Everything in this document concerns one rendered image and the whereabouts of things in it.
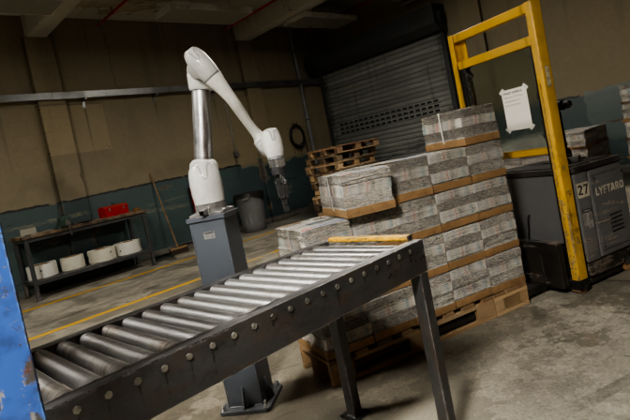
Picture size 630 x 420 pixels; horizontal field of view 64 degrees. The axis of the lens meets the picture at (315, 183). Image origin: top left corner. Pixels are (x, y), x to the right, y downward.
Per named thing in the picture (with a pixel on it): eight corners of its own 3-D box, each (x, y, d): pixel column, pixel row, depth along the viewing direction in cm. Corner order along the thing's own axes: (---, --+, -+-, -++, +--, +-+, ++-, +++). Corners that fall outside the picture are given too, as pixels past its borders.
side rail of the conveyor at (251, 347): (417, 269, 193) (412, 239, 192) (429, 270, 189) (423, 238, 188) (37, 469, 101) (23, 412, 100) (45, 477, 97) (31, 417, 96)
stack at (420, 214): (302, 367, 292) (273, 227, 287) (455, 306, 342) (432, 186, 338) (333, 389, 257) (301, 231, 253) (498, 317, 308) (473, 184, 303)
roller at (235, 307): (189, 307, 177) (186, 293, 176) (272, 321, 143) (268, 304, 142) (176, 312, 173) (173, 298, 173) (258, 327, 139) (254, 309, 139)
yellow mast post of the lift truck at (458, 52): (489, 267, 381) (446, 37, 372) (498, 264, 385) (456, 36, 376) (499, 269, 373) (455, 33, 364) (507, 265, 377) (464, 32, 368)
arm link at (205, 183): (194, 206, 247) (185, 162, 246) (193, 205, 265) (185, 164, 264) (227, 200, 251) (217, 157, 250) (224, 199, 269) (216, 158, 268)
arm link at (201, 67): (222, 66, 257) (220, 71, 270) (198, 37, 254) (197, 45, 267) (202, 82, 254) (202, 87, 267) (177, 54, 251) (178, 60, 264)
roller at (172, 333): (136, 328, 163) (133, 313, 163) (214, 349, 129) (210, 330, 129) (121, 335, 160) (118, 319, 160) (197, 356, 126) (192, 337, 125)
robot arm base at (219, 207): (185, 220, 247) (182, 209, 246) (202, 214, 268) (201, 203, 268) (219, 214, 243) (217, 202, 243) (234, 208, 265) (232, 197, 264)
